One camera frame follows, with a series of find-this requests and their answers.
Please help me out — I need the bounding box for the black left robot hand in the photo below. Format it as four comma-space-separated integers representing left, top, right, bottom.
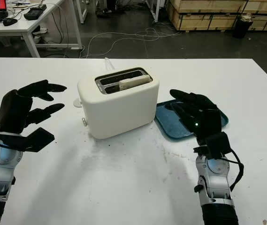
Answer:
0, 79, 68, 134

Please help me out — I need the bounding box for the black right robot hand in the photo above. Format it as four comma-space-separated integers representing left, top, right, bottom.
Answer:
169, 88, 222, 145

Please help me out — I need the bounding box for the slice of white bread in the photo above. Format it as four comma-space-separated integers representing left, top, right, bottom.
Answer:
119, 75, 149, 91

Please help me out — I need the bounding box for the cream white two-slot toaster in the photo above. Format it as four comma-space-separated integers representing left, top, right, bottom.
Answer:
73, 67, 160, 140

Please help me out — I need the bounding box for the blue plastic tray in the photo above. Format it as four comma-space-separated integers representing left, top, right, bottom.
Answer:
154, 99, 229, 141

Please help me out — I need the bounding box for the white office desk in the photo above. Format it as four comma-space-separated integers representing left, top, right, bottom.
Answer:
0, 0, 82, 58

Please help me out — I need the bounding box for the black trash bin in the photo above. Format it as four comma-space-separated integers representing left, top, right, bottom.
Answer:
232, 14, 253, 38

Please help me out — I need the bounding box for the stack of wooden crates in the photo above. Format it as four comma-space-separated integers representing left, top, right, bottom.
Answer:
167, 0, 267, 32

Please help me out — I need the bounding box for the black handheld controller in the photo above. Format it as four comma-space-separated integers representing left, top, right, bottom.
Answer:
23, 3, 47, 20

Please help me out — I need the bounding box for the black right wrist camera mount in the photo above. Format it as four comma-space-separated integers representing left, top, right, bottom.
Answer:
193, 132, 231, 159

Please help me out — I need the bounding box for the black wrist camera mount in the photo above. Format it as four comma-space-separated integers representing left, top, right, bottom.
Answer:
0, 127, 55, 152
193, 132, 231, 159

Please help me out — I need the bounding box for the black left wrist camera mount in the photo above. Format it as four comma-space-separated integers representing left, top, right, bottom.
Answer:
0, 127, 55, 152

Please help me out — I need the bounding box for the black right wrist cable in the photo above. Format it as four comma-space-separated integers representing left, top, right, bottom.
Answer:
220, 150, 244, 192

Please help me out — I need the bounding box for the white cable on floor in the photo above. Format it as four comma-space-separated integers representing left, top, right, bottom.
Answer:
80, 27, 182, 58

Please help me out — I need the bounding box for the white toaster power cord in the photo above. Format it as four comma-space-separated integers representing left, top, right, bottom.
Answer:
104, 57, 115, 71

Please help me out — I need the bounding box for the white desk frame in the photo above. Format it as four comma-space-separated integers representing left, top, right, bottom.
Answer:
76, 0, 88, 24
145, 0, 169, 23

